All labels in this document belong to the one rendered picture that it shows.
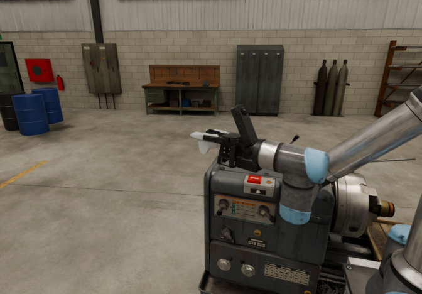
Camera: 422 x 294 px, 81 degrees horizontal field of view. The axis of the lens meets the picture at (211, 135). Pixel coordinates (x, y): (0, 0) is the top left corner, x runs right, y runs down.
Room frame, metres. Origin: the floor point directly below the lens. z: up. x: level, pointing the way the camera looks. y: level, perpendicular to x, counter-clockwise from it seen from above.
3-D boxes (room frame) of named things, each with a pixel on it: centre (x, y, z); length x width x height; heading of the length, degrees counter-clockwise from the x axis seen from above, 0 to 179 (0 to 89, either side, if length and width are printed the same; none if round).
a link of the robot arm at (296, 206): (0.54, -0.22, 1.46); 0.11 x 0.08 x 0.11; 144
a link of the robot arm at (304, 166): (0.53, -0.21, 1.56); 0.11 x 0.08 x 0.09; 54
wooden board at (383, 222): (0.99, -0.96, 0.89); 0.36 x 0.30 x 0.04; 163
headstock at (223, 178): (1.17, -0.30, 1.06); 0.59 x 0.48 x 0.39; 73
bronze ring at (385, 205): (1.03, -0.84, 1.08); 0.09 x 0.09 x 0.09; 75
